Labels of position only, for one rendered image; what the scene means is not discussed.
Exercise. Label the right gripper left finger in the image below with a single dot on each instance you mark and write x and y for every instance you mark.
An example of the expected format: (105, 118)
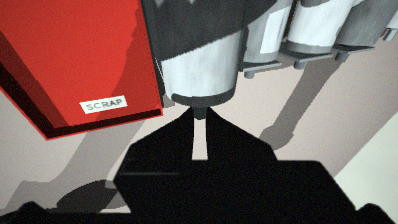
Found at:
(167, 141)

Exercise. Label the red scrap tray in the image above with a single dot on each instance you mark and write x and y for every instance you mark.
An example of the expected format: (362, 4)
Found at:
(75, 66)

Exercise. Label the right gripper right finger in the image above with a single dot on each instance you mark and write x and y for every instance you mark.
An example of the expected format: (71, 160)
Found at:
(232, 142)

